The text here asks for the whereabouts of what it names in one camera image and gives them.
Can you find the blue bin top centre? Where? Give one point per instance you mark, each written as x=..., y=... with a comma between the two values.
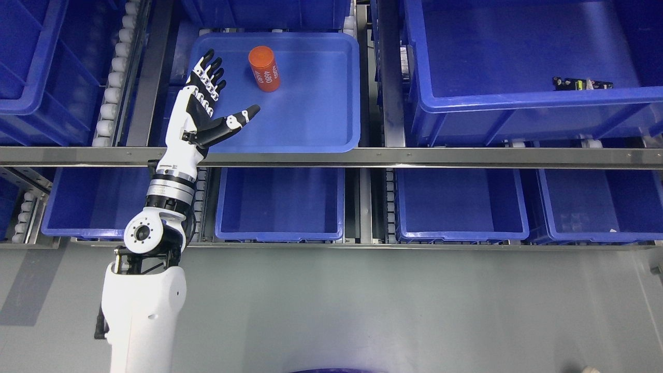
x=306, y=16

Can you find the lower blue bin far right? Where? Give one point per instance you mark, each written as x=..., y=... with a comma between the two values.
x=574, y=206

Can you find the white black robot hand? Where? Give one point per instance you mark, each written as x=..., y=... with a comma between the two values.
x=192, y=129

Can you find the lower blue bin far left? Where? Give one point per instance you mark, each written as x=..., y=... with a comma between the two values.
x=94, y=202

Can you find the shallow blue tray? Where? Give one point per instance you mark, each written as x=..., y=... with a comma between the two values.
x=316, y=108

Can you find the steel shelf front rail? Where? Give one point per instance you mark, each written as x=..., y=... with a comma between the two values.
x=361, y=157

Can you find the blue bin top left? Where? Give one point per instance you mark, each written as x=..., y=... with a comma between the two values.
x=55, y=58

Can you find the white roller track left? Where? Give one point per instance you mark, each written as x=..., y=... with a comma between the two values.
x=113, y=110

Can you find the orange cylindrical capacitor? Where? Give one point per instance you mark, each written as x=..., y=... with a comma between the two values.
x=264, y=67

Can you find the lower blue bin right centre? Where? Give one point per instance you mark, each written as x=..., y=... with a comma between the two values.
x=460, y=205

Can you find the small black electronic part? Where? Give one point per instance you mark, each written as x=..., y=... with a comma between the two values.
x=575, y=84

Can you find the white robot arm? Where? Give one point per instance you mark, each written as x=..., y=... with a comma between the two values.
x=144, y=288

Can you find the large blue bin right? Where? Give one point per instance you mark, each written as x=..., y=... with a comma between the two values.
x=482, y=70

